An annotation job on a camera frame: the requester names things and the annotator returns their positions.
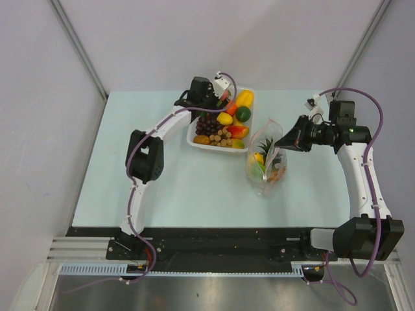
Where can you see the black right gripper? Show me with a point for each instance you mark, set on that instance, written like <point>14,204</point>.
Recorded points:
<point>296,138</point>

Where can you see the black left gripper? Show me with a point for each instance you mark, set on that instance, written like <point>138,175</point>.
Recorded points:
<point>215,99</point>

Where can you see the brown longan bunch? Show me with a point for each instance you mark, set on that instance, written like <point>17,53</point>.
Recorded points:
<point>222,138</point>

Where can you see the orange pineapple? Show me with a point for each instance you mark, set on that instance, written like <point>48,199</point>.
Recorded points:
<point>274,161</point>

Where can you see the clear zip top bag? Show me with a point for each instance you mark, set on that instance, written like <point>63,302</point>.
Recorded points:
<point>271,129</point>

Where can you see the yellow orange mango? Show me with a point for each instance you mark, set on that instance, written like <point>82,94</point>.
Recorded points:
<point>255,158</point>

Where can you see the green leaf vegetable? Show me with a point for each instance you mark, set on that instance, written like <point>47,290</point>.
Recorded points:
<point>256,172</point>

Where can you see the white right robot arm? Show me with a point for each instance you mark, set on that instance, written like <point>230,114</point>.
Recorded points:
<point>371,232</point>

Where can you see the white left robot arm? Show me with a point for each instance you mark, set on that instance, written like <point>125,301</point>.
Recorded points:
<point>145,155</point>

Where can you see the orange tangerine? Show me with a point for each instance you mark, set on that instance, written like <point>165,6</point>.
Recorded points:
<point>232,108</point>

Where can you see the dark purple grape bunch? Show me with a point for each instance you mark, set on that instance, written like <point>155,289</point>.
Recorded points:
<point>207,125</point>

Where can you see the yellow bell pepper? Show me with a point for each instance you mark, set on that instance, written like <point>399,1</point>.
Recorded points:
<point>245,98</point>

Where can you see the green lime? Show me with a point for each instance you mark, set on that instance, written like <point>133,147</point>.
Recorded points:
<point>243,114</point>

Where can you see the white plastic fruit tray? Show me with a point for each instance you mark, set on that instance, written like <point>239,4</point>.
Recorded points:
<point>228,98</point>

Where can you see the red yellow mango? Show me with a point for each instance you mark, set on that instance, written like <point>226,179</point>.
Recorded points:
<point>238,132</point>

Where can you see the green orange mango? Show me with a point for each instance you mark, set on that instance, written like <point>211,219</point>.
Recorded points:
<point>235,143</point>

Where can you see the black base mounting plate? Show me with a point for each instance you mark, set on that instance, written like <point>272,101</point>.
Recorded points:
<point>280,244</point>

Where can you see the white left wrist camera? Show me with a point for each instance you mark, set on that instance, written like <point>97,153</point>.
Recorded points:
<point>220,84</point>

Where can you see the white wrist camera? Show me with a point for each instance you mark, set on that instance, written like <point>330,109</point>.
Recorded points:
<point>220,84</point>
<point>312,104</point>

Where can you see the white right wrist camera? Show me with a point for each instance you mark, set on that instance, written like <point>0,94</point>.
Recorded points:
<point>312,104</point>

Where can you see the light blue cable duct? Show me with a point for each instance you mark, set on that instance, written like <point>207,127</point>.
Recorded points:
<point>134,270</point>

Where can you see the aluminium frame rail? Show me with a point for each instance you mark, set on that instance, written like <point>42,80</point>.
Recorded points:
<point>78,249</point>

